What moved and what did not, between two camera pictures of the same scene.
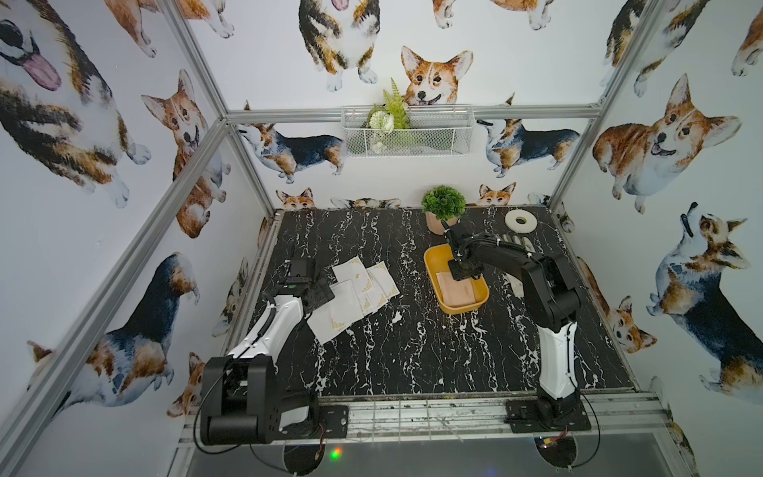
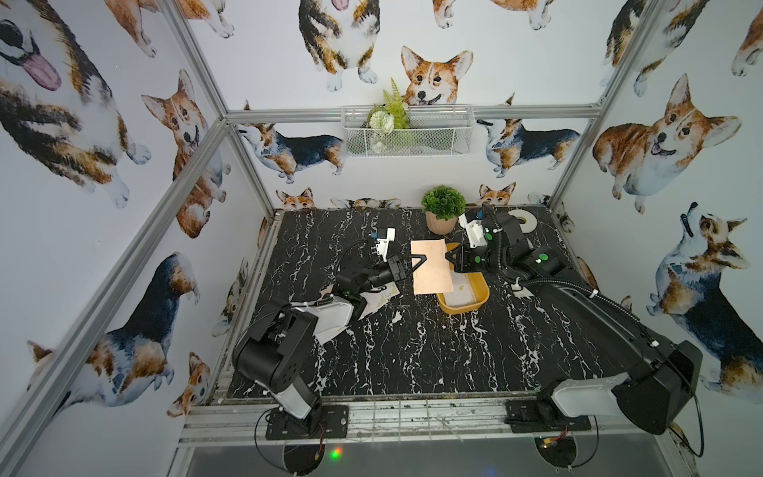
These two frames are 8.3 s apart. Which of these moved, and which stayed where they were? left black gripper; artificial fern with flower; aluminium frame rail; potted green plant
Moved: left black gripper
Stayed: aluminium frame rail; artificial fern with flower; potted green plant
